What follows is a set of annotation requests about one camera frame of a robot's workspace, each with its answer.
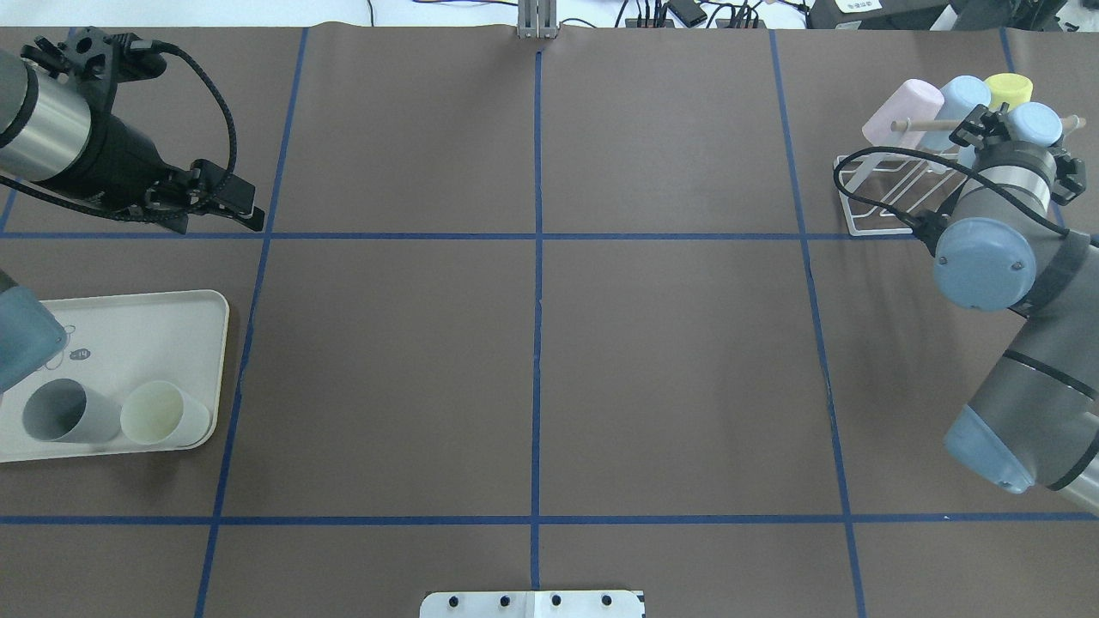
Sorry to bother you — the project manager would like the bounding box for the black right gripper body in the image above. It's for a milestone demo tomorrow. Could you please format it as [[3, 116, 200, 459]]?
[[950, 103, 1087, 206]]

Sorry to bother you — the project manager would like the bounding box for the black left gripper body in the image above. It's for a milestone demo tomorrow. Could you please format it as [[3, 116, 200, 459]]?
[[52, 113, 207, 228]]

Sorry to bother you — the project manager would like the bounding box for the light blue plastic cup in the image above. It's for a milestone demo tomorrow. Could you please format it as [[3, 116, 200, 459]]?
[[919, 75, 992, 153]]

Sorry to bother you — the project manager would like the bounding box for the yellow plastic cup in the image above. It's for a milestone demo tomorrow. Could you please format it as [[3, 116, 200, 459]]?
[[984, 73, 1034, 111]]

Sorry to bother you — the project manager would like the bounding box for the pink plastic cup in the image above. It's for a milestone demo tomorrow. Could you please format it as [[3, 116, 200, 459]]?
[[862, 79, 944, 148]]

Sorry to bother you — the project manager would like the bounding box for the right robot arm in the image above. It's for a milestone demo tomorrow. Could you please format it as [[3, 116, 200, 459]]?
[[932, 104, 1098, 512]]

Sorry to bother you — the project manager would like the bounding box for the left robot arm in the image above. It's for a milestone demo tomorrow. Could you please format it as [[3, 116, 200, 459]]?
[[3, 35, 264, 234]]

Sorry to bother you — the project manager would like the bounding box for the cream white plastic cup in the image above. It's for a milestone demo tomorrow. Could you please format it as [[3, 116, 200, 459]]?
[[120, 380, 215, 449]]

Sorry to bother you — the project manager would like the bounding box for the grey plastic cup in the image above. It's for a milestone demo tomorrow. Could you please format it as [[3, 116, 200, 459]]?
[[22, 379, 120, 445]]

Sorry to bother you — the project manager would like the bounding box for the cream rabbit print tray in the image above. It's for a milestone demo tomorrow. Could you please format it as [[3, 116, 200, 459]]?
[[1, 289, 230, 464]]

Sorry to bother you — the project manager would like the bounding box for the black power adapter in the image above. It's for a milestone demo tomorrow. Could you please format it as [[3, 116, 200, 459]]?
[[664, 0, 709, 27]]

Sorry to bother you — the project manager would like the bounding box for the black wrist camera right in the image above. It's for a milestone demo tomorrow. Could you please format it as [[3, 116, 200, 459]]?
[[1051, 148, 1087, 206]]

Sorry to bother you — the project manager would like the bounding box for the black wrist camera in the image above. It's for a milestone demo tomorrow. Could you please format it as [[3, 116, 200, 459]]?
[[21, 26, 168, 87], [1051, 148, 1087, 206]]

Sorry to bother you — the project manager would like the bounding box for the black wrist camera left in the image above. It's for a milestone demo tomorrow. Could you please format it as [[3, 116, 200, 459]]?
[[21, 26, 168, 87]]

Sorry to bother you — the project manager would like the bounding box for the white wire cup rack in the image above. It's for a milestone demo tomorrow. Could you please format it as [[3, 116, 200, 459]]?
[[833, 115, 1087, 238]]

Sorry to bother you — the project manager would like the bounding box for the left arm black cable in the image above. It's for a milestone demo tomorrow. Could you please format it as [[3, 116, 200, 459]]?
[[0, 41, 238, 227]]

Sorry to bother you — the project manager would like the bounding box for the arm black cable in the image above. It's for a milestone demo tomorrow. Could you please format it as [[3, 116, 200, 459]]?
[[833, 146, 1070, 245], [0, 41, 238, 227]]

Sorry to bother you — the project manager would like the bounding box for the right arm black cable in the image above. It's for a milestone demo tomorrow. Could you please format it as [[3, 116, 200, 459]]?
[[833, 146, 1070, 245]]

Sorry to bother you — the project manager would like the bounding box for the aluminium frame post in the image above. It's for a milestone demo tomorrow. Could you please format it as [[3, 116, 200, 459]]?
[[515, 0, 560, 38]]

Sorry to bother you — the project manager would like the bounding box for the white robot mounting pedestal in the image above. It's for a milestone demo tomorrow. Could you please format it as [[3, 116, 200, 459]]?
[[419, 591, 647, 617]]

